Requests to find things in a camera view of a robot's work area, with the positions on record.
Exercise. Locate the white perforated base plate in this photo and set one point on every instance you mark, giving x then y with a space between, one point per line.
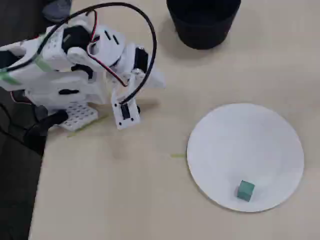
80 115

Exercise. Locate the black table clamp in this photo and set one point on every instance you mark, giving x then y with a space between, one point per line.
47 123

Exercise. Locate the grey shoe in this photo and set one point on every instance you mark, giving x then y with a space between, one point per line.
56 10

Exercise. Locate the white paper plate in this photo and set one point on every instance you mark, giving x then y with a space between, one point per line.
245 150

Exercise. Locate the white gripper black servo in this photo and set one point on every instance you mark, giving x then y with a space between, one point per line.
141 60

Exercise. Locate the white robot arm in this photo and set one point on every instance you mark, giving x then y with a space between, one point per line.
75 82

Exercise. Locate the short green tape mark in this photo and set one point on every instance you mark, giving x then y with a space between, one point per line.
178 155

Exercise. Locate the green cube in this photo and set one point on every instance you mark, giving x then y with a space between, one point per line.
245 190

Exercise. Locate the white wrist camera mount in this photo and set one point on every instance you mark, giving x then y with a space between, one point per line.
117 118

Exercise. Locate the black round bin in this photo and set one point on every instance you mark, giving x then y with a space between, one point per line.
203 27

